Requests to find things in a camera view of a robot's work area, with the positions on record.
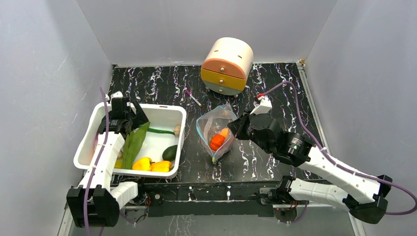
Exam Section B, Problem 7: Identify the clear zip top bag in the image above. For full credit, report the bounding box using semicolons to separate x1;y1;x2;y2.
196;104;237;163

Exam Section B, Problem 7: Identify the orange pumpkin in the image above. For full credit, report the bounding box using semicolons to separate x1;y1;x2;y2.
209;134;225;151

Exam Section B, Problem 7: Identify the dark green avocado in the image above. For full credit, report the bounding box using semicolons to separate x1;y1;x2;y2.
162;145;178;162

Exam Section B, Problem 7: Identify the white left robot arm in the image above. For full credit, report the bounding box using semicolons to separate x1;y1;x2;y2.
66;97;149;229

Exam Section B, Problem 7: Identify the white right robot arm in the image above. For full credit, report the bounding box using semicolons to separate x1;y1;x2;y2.
227;112;392;224

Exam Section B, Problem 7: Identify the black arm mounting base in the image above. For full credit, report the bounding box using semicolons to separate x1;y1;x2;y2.
143;182;303;219

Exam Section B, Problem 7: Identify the green cucumber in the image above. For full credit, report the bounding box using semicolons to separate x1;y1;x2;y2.
148;128;175;135

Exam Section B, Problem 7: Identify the green leafy vegetable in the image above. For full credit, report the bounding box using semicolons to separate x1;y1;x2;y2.
122;122;150;170

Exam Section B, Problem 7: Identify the white plastic bin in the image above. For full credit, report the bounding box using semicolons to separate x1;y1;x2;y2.
73;101;187;179

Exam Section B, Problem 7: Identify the beige garlic bulb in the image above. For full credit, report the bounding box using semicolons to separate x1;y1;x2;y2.
173;125;181;136

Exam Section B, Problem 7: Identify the small yellow vegetable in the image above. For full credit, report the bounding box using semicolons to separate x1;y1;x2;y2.
114;159;123;169

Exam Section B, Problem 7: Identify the yellow orange bell pepper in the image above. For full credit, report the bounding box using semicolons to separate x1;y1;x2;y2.
151;160;173;173

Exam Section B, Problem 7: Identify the pink marker pen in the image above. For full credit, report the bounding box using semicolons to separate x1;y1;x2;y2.
185;89;202;107

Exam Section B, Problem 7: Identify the round pastel drawer cabinet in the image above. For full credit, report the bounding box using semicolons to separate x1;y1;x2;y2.
200;37;254;97

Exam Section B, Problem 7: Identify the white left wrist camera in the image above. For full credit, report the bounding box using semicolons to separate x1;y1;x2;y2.
110;91;123;100

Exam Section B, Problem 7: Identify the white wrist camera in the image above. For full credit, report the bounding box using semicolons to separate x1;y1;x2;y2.
250;95;272;115
110;91;123;100

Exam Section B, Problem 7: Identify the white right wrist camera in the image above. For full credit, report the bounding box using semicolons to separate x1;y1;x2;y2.
250;95;272;115

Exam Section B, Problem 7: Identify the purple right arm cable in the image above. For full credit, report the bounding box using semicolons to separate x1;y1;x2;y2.
258;81;417;216

